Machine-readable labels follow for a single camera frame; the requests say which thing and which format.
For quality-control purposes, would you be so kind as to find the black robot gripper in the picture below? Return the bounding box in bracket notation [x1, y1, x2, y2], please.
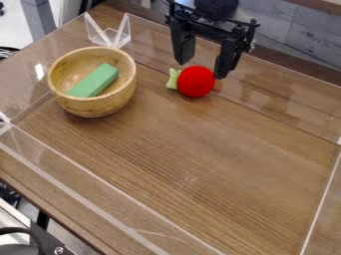
[168, 0, 260, 80]

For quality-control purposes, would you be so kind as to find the green rectangular block stick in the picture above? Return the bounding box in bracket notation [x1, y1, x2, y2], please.
[67, 63, 119, 98]

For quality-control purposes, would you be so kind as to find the light wooden bowl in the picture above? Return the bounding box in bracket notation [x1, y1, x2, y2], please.
[47, 47, 138, 118]

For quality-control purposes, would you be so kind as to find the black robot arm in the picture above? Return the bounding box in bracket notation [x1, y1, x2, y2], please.
[166, 0, 260, 80]

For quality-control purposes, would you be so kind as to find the red felt tomato toy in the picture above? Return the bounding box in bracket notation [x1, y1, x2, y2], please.
[168, 66, 216, 98]

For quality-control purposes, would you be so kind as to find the black table leg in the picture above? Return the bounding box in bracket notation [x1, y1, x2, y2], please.
[37, 211, 50, 230]

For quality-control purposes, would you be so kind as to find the clear acrylic tray enclosure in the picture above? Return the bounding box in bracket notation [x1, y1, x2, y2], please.
[0, 17, 341, 255]

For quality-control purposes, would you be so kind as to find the grey post at back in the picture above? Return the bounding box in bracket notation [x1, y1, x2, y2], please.
[21, 0, 58, 41]

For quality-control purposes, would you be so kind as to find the black bracket with bolt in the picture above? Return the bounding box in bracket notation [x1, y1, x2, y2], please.
[30, 222, 78, 255]

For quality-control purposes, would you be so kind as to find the black cable lower left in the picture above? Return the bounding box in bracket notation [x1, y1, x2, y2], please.
[0, 226, 42, 255]

